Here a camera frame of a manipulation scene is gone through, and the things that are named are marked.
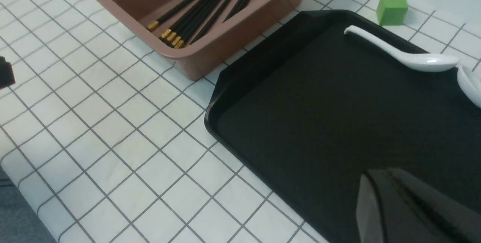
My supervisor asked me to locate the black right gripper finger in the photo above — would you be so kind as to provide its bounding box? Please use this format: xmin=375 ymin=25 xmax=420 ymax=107
xmin=355 ymin=168 xmax=481 ymax=243

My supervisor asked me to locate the black plastic serving tray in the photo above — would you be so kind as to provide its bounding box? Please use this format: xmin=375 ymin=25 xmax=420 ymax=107
xmin=205 ymin=10 xmax=481 ymax=243

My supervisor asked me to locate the white ceramic spoon middle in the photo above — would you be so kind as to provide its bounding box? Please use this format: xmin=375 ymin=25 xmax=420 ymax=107
xmin=457 ymin=65 xmax=481 ymax=109

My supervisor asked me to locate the white ceramic spoon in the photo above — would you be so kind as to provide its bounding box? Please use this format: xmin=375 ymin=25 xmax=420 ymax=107
xmin=344 ymin=25 xmax=460 ymax=72
xmin=457 ymin=65 xmax=481 ymax=109

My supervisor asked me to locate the white ceramic spoon far left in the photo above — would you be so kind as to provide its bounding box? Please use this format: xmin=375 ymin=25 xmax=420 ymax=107
xmin=344 ymin=25 xmax=460 ymax=72

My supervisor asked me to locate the green cube block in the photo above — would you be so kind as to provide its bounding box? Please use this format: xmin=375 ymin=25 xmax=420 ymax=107
xmin=376 ymin=0 xmax=408 ymax=26

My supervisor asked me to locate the white grid tablecloth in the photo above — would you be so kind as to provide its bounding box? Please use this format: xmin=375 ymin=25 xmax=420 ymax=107
xmin=1 ymin=0 xmax=480 ymax=243

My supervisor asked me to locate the black chopstick in bin leftmost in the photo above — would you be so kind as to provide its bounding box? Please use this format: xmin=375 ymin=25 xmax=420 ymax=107
xmin=146 ymin=0 xmax=194 ymax=32

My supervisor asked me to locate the pink rectangular plastic bin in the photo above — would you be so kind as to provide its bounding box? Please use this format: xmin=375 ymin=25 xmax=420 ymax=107
xmin=96 ymin=0 xmax=302 ymax=81

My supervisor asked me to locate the black object at left edge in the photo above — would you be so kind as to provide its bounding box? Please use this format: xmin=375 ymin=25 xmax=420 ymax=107
xmin=0 ymin=56 xmax=16 ymax=90

